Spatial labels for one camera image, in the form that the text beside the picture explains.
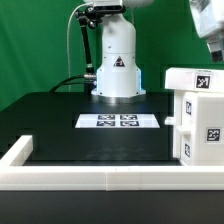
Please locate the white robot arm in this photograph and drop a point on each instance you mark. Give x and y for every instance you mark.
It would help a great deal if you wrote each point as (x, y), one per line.
(118, 79)

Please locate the white flat marker plate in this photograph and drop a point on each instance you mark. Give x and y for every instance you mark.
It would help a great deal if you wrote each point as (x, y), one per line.
(117, 121)

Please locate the white block with markers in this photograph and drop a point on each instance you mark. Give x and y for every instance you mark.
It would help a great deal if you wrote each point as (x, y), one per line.
(191, 79)

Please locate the white cabinet body box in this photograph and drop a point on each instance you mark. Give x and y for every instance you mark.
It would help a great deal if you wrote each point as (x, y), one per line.
(210, 129)

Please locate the black camera on mount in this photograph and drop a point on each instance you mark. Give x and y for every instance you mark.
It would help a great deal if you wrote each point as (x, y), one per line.
(111, 9)

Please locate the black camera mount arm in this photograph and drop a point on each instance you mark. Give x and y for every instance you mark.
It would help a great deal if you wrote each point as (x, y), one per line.
(86, 36)

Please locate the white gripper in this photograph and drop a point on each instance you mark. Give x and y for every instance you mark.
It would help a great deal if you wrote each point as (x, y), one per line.
(208, 18)

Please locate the white U-shaped border frame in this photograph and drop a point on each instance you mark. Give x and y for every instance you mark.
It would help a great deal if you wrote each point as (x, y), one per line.
(16, 175)

